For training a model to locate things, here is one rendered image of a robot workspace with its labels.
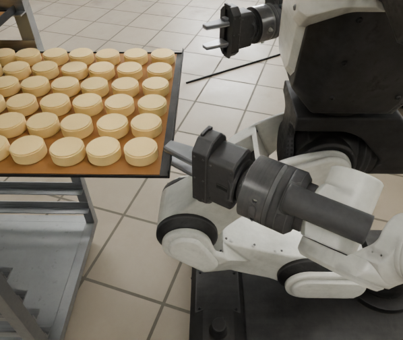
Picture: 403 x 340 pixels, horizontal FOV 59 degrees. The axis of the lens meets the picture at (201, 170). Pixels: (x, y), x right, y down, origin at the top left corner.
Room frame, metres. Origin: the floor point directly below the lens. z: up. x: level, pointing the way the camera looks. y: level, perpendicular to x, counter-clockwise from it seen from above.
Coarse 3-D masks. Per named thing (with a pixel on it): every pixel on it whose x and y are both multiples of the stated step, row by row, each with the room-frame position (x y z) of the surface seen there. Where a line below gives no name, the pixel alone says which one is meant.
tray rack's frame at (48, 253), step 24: (0, 216) 0.81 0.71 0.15; (24, 216) 0.81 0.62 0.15; (48, 216) 0.81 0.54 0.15; (72, 216) 0.81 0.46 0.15; (0, 240) 0.70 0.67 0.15; (24, 240) 0.70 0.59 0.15; (48, 240) 0.70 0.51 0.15; (72, 240) 0.70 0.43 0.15; (0, 264) 0.61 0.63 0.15; (24, 264) 0.61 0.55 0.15; (48, 264) 0.61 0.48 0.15; (72, 264) 0.61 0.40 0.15; (24, 288) 0.53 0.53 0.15; (48, 288) 0.53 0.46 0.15; (72, 288) 0.53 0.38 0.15; (48, 312) 0.46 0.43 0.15
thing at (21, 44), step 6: (0, 42) 0.78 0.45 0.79; (6, 42) 0.78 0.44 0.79; (12, 42) 0.78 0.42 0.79; (18, 42) 0.78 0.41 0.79; (24, 42) 0.78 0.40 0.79; (30, 42) 0.78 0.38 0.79; (0, 48) 0.78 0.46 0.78; (12, 48) 0.78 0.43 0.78; (18, 48) 0.78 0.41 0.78; (24, 48) 0.78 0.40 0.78; (36, 48) 0.78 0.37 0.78
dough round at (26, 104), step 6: (12, 96) 0.55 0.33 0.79; (18, 96) 0.55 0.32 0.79; (24, 96) 0.55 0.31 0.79; (30, 96) 0.55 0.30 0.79; (6, 102) 0.53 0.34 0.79; (12, 102) 0.53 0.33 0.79; (18, 102) 0.53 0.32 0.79; (24, 102) 0.53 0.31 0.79; (30, 102) 0.53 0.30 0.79; (36, 102) 0.54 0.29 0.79; (12, 108) 0.51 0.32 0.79; (18, 108) 0.51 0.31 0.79; (24, 108) 0.52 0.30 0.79; (30, 108) 0.52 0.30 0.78; (36, 108) 0.53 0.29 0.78; (24, 114) 0.51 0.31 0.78; (30, 114) 0.52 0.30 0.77
